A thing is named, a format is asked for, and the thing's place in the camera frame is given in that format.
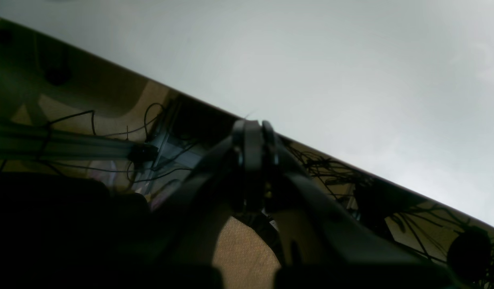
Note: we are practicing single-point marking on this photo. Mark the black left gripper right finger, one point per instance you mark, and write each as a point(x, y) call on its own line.
point(323, 246)

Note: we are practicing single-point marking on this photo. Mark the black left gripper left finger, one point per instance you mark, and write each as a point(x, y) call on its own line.
point(174, 246)

